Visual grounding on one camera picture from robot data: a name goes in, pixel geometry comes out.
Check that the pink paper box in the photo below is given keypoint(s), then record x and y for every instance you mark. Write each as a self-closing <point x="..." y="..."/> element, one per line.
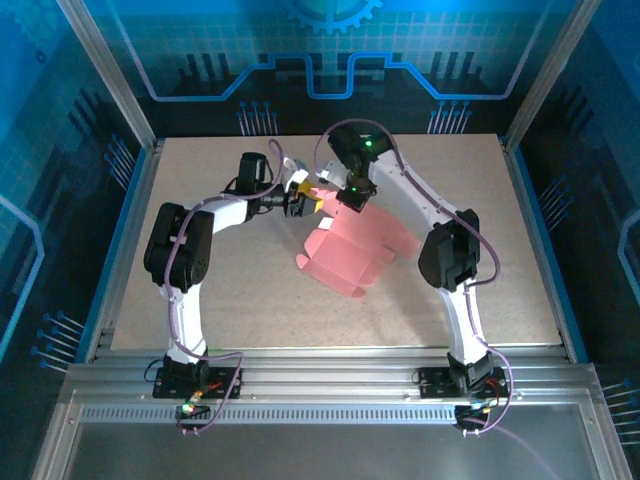
<point x="350" y="250"/>

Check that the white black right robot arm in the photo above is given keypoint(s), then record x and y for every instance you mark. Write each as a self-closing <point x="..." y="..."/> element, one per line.
<point x="450" y="255"/>

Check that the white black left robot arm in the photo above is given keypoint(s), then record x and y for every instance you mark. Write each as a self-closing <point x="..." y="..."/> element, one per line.
<point x="200" y="260"/>

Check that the blue table edge strip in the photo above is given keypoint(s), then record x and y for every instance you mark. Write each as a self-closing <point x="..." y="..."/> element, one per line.
<point x="114" y="250"/>
<point x="549" y="250"/>

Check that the aluminium mounting beam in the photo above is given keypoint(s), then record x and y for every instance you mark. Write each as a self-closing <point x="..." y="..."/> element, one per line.
<point x="325" y="375"/>

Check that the slotted aluminium strip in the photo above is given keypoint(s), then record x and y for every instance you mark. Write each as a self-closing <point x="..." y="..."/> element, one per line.
<point x="325" y="415"/>

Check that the small black connector board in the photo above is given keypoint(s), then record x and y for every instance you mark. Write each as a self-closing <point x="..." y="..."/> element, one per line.
<point x="467" y="414"/>
<point x="197" y="411"/>

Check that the grey metal sheet panel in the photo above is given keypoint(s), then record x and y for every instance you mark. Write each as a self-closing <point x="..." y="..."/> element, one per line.
<point x="325" y="450"/>

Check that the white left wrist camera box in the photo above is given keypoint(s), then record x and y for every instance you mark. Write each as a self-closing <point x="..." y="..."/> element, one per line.
<point x="295" y="172"/>

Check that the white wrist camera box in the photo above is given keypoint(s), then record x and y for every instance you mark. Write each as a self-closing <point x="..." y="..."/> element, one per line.
<point x="331" y="172"/>
<point x="295" y="172"/>

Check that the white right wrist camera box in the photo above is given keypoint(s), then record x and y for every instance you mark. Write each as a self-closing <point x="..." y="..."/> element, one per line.
<point x="331" y="172"/>

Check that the aluminium side rail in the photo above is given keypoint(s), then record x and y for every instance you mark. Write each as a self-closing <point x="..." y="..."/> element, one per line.
<point x="521" y="200"/>
<point x="142" y="200"/>

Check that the aluminium frame post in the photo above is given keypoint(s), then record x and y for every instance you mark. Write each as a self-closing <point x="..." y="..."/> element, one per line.
<point x="107" y="75"/>
<point x="545" y="75"/>

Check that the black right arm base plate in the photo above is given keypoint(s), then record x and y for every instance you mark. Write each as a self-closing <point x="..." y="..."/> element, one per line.
<point x="435" y="385"/>

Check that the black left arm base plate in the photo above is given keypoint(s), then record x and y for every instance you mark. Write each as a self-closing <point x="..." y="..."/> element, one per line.
<point x="170" y="390"/>

